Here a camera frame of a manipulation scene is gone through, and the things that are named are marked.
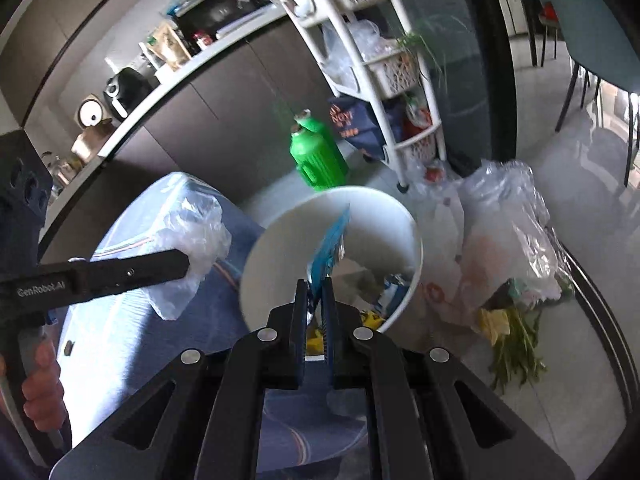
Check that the green thermos bottle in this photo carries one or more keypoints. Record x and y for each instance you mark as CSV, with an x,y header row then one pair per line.
x,y
318,162

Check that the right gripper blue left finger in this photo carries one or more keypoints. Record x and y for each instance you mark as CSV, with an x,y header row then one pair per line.
x,y
299,328

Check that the person's left hand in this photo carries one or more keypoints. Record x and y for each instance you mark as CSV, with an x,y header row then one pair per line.
x,y
43,390

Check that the white trash bin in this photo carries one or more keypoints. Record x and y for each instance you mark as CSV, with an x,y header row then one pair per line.
x,y
364,240

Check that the steel kettle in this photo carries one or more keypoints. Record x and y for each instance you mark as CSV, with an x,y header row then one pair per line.
x,y
62,170

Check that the brown paper food pouch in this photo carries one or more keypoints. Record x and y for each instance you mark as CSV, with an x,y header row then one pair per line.
x,y
168,46

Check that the small red lid jar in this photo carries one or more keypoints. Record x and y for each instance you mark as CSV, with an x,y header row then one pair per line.
x,y
202,39

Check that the black toaster oven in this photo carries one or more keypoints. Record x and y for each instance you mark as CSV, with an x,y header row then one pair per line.
x,y
210,16

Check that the navy blue shopping bag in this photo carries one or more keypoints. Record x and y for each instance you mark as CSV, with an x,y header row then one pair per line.
x,y
355,122

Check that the white tiered storage rack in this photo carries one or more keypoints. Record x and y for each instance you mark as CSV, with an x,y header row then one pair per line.
x,y
359,63

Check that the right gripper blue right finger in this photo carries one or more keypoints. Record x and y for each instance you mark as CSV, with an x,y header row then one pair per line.
x,y
327,302

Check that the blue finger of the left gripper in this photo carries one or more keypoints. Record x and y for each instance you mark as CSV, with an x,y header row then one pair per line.
x,y
130,272

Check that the bronze rice cooker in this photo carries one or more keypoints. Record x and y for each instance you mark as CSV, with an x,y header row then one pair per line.
x,y
91,140

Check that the clear plastic bag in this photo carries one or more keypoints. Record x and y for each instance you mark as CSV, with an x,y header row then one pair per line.
x,y
192,225

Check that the black air fryer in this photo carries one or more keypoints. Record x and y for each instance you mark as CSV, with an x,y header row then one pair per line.
x,y
125,91

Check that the teal dining chair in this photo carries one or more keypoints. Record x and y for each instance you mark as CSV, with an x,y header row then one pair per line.
x,y
597,44

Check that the blue white snack bag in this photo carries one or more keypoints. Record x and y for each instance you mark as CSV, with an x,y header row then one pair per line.
x,y
327,255

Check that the clear garbage bag on floor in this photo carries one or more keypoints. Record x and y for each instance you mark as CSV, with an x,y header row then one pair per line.
x,y
487,241

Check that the blue plaid tablecloth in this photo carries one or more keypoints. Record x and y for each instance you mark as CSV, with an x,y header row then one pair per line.
x,y
109,348

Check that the green vegetable scraps on floor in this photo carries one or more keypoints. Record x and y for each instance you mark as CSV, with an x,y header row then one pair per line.
x,y
513,335

